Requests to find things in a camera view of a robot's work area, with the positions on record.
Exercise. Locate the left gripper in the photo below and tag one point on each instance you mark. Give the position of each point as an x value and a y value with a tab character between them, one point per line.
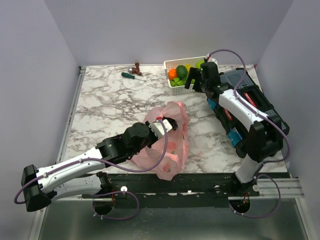
154	135

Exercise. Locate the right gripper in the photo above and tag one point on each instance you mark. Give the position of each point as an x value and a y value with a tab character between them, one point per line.
193	74

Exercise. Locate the yellow fake lemon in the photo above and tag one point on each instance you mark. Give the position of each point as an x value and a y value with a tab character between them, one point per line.
187	66

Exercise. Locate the dark green fake fruit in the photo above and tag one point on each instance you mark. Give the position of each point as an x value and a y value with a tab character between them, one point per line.
181	71

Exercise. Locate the green fruit with black trim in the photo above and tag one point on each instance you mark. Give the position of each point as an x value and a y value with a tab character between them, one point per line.
177	82

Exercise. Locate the orange fake orange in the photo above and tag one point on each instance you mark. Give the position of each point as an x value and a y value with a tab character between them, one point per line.
172	74

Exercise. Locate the pink plastic bag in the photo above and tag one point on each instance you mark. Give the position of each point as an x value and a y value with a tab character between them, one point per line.
177	147

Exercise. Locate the dark purple fake grapes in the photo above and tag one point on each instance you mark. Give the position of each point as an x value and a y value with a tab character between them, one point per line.
173	123

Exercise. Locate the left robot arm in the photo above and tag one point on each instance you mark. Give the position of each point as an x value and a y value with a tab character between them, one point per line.
40	186

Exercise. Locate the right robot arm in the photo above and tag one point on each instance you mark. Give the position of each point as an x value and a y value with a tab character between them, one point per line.
251	123

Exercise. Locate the green fake apple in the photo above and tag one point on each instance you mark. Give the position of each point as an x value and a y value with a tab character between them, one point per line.
198	64

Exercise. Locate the white perforated plastic basket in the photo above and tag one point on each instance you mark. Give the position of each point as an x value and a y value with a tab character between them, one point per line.
170	64

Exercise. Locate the brown metal faucet valve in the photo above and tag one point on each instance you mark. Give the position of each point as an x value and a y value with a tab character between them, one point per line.
135	70

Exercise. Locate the black plastic toolbox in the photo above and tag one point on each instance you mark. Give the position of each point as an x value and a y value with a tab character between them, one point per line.
252	124

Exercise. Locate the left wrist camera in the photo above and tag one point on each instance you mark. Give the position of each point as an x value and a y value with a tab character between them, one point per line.
166	127

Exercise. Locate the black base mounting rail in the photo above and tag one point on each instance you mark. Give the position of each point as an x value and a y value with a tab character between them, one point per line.
185	190

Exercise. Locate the green handled screwdriver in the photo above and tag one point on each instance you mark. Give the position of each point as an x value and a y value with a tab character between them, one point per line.
130	76

